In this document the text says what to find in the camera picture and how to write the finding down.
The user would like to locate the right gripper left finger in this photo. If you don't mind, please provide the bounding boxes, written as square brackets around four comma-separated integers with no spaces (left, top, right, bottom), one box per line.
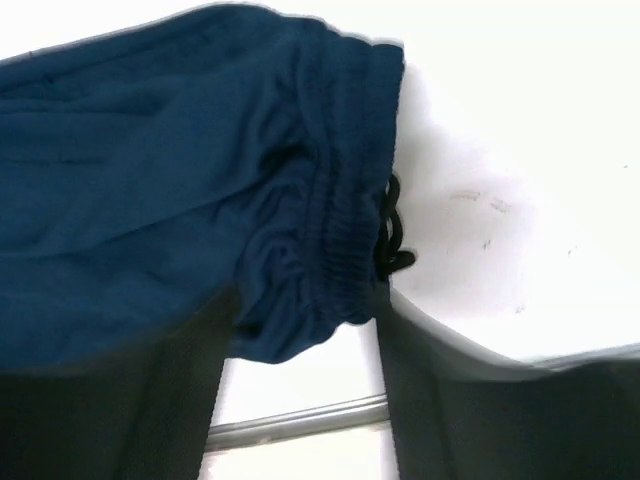
[1,289,240,479]

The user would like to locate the aluminium front rail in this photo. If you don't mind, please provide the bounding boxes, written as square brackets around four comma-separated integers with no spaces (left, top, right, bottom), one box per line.
[205,395,389,452]

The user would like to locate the navy blue shorts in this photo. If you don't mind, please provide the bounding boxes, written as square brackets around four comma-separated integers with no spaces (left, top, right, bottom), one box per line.
[1,4,413,371]

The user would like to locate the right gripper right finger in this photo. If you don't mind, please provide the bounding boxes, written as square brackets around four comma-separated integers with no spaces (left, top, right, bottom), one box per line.
[372,283,639,479]

